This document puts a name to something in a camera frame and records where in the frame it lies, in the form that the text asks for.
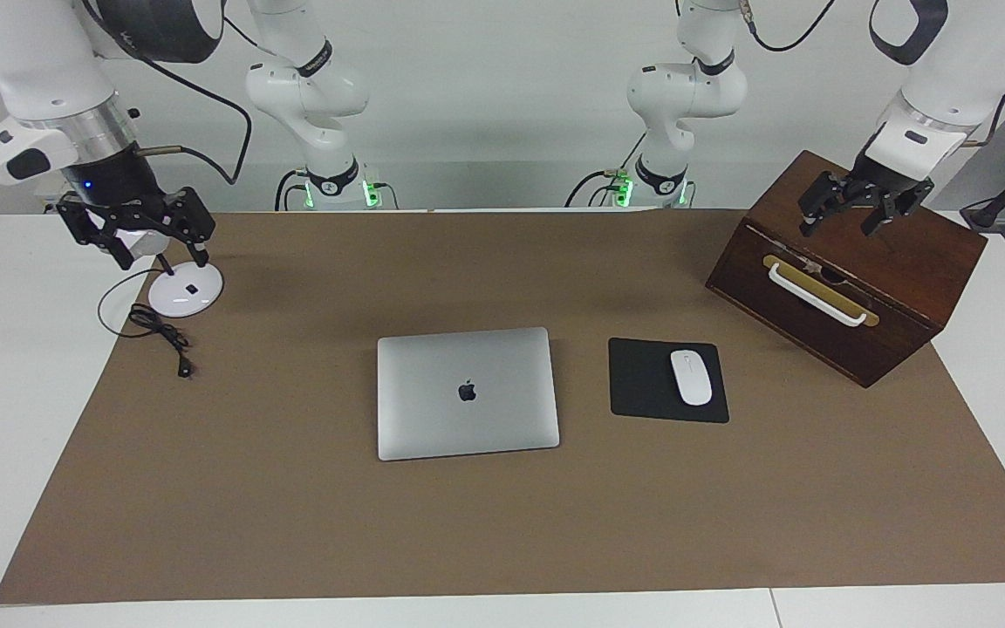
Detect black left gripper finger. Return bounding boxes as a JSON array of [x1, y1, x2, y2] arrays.
[[860, 181, 935, 238], [799, 172, 848, 236]]

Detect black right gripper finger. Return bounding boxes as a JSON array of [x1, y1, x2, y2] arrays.
[[167, 188, 215, 269], [56, 202, 135, 270]]

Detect grey aluminium laptop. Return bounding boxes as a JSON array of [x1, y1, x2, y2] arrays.
[[376, 327, 561, 462]]

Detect dark brown wooden box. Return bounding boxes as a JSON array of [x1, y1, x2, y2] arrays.
[[705, 150, 988, 389]]

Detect white computer mouse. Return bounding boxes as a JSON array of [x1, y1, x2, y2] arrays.
[[670, 349, 714, 407]]

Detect black mouse pad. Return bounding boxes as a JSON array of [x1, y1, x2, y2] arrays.
[[607, 338, 730, 425]]

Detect brown paper table mat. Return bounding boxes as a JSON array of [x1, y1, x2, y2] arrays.
[[0, 209, 1005, 605]]

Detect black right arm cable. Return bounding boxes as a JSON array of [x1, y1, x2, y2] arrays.
[[84, 0, 255, 187]]

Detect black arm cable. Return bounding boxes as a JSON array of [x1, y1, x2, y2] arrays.
[[742, 0, 1005, 149], [84, 0, 255, 187]]

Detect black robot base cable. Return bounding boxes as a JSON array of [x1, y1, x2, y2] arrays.
[[564, 168, 626, 208], [274, 168, 307, 212]]

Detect white box handle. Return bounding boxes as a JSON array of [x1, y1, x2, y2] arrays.
[[768, 263, 870, 329]]

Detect black lamp power cable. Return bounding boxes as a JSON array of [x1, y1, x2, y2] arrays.
[[98, 268, 194, 379]]

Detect tan handle backplate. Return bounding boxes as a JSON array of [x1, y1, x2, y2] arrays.
[[762, 254, 880, 328]]

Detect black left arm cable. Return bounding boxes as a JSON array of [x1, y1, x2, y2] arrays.
[[742, 0, 1005, 149]]

